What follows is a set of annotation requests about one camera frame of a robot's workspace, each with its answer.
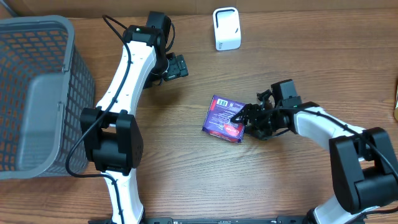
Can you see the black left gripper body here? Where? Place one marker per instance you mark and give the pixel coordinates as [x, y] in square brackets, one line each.
[176, 68]

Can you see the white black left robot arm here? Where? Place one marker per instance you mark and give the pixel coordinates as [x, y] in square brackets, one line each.
[111, 136]

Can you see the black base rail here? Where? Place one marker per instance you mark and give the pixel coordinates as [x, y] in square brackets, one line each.
[278, 220]

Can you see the red purple pad package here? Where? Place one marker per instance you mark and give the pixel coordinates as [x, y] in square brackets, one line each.
[218, 119]

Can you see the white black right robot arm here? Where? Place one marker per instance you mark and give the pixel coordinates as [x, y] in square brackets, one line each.
[363, 161]

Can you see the white barcode scanner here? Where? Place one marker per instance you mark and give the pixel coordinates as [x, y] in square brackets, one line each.
[227, 28]

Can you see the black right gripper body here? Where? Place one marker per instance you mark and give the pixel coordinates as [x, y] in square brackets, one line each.
[267, 121]

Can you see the gray plastic shopping basket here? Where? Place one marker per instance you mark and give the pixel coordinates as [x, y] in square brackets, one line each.
[45, 84]

